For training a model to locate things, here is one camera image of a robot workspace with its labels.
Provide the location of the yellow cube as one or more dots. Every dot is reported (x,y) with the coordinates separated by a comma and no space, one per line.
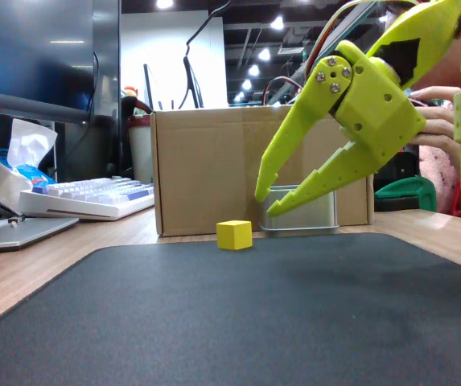
(234,235)

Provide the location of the metal tin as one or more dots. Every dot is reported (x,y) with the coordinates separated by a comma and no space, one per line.
(314,217)

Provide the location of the person's hand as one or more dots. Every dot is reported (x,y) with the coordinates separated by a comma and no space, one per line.
(439,124)

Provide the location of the person's head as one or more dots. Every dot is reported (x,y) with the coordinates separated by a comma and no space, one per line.
(439,66)

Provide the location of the green clamp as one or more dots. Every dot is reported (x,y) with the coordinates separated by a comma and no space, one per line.
(405,193)

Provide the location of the pink fluffy fabric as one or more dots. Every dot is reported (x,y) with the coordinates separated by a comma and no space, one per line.
(439,177)

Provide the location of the cardboard box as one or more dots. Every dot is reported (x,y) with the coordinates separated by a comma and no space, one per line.
(206,161)

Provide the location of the white cup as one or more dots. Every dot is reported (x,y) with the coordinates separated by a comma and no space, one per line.
(141,149)

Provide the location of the plush toy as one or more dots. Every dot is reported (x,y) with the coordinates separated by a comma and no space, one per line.
(131,98)

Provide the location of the black mouse mat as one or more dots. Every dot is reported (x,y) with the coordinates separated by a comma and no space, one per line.
(230,313)

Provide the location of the white and blue keyboard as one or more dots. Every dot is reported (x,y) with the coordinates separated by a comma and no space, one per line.
(93,197)

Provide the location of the black computer monitor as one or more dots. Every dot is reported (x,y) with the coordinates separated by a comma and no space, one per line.
(29,52)

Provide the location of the tissue pack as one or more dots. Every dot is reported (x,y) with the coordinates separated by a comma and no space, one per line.
(17,165)

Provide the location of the small metal adapter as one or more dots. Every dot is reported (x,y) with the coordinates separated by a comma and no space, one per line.
(15,220)

